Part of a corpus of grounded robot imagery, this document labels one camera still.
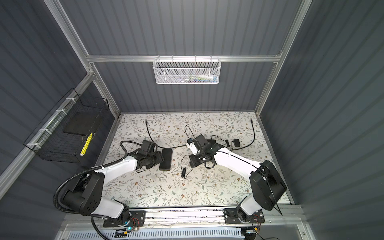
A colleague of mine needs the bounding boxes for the yellow striped tool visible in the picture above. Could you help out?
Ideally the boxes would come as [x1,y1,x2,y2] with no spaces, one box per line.
[80,133,94,156]

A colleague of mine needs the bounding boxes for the long black power brick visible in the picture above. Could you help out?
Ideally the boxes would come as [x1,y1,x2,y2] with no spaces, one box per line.
[159,149,173,171]

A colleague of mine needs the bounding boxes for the black network switch box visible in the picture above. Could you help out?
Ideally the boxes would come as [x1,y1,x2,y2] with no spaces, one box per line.
[207,139,217,146]

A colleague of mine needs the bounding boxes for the white wire mesh basket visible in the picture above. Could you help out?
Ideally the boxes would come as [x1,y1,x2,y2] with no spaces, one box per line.
[153,58,222,85]

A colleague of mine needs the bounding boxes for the black power adapter with cable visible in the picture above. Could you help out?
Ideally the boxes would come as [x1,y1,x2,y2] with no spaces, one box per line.
[211,135,241,148]

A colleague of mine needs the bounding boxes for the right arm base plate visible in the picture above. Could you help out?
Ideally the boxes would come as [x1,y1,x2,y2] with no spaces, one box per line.
[223,208,265,225]

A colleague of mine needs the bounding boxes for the white slotted cable duct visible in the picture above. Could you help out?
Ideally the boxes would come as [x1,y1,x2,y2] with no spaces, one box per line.
[67,227,245,240]

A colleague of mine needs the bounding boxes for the small black adapter with cable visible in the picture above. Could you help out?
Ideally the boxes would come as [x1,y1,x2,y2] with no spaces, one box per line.
[180,155,193,180]

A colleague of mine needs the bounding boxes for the items in white basket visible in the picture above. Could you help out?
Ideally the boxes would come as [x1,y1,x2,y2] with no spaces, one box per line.
[177,74,219,84]

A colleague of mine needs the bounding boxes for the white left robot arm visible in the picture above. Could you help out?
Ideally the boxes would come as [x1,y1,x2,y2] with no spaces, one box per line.
[53,140,164,226]

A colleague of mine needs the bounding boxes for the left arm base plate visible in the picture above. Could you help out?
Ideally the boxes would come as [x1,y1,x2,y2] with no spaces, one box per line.
[103,211,147,228]

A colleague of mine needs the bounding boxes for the long black cable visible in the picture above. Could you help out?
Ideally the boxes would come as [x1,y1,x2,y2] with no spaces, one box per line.
[144,119,256,151]

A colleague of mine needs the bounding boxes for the black wire wall basket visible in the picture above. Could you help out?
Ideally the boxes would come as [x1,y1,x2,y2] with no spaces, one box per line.
[24,89,110,164]

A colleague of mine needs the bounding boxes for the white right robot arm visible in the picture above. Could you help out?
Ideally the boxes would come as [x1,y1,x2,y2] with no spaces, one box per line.
[186,135,287,223]

